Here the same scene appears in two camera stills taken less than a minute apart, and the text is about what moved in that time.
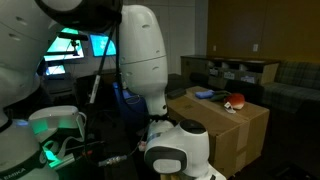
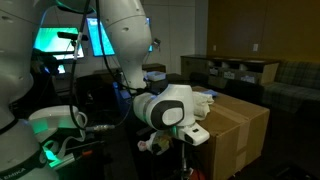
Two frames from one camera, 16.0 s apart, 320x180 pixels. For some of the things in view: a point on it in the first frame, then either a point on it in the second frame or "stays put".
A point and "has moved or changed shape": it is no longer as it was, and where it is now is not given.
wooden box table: (235, 139) stays put
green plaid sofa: (296, 82) stays put
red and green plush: (232, 100) has moved or changed shape
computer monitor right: (99, 45) stays put
